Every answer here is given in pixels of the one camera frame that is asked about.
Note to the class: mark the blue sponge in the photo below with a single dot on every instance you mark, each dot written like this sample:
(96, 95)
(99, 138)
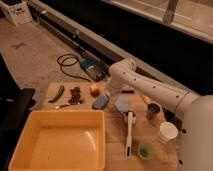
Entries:
(101, 102)

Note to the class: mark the small black rectangular block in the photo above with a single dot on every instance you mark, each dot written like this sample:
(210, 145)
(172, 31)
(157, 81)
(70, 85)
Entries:
(127, 91)

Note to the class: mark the green plastic cup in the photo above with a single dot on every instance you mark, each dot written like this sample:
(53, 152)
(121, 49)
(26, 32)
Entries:
(145, 151)

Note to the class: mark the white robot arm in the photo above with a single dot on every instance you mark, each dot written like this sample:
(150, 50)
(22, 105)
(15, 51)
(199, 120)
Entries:
(195, 111)

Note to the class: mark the blue grey power device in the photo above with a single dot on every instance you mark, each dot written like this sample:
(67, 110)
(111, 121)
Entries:
(93, 70)

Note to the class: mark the yellow plastic bin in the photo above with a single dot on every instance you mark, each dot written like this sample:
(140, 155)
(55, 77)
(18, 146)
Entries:
(61, 140)

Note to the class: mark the yellow banana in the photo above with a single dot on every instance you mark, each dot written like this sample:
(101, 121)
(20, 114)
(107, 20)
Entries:
(146, 99)

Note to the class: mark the green chili pepper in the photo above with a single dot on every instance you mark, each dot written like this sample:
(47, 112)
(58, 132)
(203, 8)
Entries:
(58, 94)

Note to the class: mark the small metal spoon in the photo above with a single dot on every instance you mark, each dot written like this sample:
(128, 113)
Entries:
(66, 105)

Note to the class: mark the red yellow apple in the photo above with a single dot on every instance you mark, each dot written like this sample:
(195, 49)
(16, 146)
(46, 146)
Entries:
(94, 90)

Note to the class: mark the black chair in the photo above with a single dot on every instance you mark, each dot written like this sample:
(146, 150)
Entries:
(15, 104)

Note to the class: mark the dark red grape bunch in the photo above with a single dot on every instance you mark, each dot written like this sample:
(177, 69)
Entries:
(76, 98)

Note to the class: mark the white cardboard box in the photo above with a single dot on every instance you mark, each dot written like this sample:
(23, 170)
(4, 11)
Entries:
(17, 14)

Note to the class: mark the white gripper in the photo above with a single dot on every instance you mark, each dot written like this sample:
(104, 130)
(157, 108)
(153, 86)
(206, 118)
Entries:
(110, 91)

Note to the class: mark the white paper cup stack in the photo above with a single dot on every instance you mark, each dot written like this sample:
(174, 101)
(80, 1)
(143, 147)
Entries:
(167, 132)

